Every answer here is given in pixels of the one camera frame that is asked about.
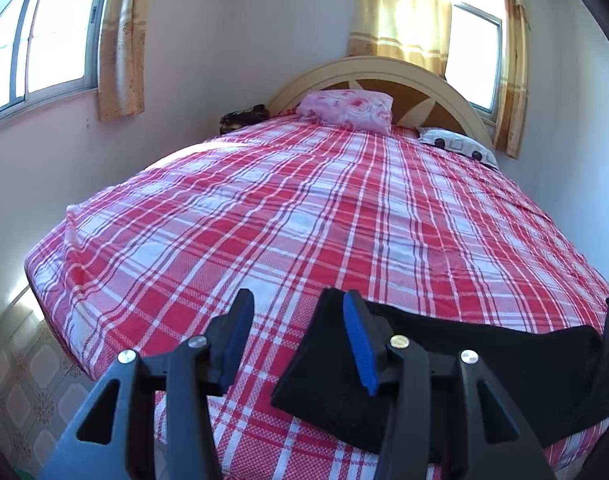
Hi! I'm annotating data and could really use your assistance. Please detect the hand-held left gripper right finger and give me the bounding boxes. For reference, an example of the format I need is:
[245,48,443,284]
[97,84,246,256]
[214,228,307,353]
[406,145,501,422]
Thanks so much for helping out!
[341,289,557,480]

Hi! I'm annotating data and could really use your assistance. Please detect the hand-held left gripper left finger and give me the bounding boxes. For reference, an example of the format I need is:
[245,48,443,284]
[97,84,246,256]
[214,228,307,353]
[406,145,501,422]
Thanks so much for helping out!
[39,287,258,480]

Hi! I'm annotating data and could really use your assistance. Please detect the black pants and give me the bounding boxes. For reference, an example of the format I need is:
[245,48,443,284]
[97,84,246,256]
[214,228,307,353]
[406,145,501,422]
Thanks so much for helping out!
[271,287,609,466]

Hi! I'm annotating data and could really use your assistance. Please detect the bed with red plaid sheet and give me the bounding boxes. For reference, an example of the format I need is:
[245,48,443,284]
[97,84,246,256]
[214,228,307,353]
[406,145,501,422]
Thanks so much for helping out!
[24,110,609,480]

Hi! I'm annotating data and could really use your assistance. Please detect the dark bag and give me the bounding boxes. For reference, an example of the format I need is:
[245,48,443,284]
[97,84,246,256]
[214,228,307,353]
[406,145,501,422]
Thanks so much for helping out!
[219,104,270,136]

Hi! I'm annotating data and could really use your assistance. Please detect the white pillow with black dots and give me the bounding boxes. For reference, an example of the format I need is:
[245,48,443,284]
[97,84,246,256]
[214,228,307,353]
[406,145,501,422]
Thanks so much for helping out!
[417,126,500,170]

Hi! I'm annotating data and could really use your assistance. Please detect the pink floral pillow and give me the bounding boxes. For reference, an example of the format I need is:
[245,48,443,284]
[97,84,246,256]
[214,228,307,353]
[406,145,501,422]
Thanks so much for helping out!
[297,89,395,136]

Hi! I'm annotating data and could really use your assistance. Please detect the narrow yellow curtain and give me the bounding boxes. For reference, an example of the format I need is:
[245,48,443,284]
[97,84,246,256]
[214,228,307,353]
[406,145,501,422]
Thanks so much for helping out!
[491,0,530,158]

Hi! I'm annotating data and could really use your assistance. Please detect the cream wooden headboard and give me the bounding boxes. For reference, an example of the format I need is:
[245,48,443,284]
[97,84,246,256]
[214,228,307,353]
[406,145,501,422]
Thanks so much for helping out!
[268,56,495,148]

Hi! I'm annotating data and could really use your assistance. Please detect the yellow curtain at side window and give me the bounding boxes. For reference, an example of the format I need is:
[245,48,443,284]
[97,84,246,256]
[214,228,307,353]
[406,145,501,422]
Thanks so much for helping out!
[97,0,155,122]

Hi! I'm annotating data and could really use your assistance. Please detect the window behind headboard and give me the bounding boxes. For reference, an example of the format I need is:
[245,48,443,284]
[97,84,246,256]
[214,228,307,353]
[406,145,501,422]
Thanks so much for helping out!
[444,0,505,126]

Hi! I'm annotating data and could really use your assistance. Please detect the wide yellow curtain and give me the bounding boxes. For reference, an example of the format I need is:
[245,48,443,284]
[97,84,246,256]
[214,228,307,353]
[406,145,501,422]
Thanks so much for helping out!
[347,0,453,81]

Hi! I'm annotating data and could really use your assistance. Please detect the large side window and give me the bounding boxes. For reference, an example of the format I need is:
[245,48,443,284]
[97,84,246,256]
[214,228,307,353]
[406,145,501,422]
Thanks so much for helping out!
[0,0,116,123]

